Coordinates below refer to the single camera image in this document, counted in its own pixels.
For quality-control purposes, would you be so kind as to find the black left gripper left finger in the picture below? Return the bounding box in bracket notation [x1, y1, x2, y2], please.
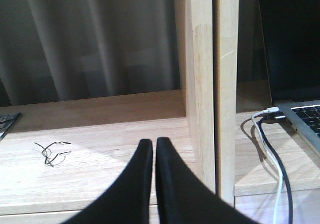
[64, 139, 153, 223]

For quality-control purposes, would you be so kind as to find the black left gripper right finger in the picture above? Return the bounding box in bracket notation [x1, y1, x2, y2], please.
[155, 137, 255, 223]

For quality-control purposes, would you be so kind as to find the light wooden shelf unit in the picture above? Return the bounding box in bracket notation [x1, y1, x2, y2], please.
[0, 0, 320, 224]

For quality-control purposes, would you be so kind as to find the grey curtain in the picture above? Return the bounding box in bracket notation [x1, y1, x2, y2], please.
[0, 0, 180, 106]

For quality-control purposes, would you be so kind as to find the black twisted wire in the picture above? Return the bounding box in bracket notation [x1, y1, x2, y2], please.
[33, 140, 72, 168]

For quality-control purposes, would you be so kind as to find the black laptop cable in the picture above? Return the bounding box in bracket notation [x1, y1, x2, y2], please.
[256, 115, 294, 224]

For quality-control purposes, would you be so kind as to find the white laptop cable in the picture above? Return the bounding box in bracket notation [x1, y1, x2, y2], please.
[251, 106, 285, 224]

